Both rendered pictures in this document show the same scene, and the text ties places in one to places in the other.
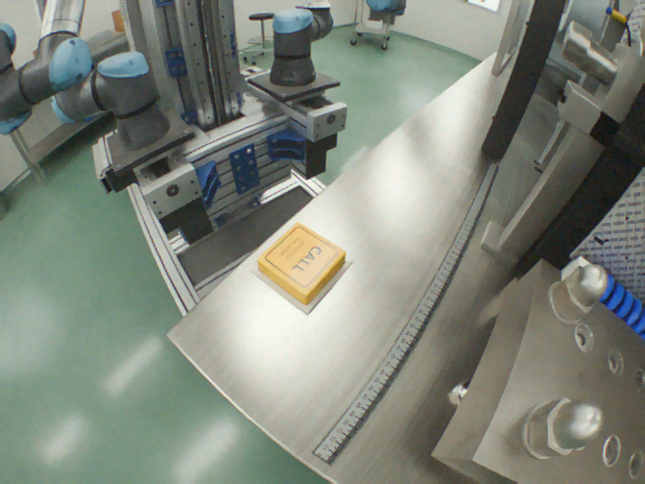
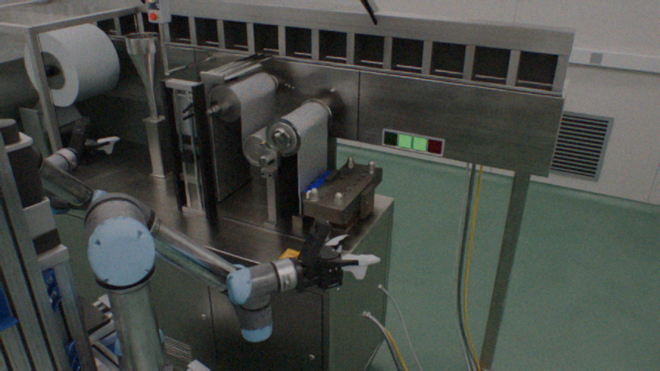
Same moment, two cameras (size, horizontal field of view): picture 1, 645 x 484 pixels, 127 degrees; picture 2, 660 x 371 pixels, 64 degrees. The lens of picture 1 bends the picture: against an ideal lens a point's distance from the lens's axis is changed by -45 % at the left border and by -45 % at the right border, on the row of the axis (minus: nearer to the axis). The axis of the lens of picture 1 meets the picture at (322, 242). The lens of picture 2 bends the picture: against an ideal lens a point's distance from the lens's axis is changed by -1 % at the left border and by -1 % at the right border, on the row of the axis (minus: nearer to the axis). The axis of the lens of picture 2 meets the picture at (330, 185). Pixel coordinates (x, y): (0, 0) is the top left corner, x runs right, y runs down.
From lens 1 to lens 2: 1.76 m
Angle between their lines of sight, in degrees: 73
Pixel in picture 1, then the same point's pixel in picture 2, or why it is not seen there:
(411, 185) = (247, 241)
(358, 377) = not seen: hidden behind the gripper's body
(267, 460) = not seen: outside the picture
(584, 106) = (275, 172)
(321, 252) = (289, 252)
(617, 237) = (302, 182)
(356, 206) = (263, 253)
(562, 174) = (276, 188)
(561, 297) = (314, 198)
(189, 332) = not seen: hidden behind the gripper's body
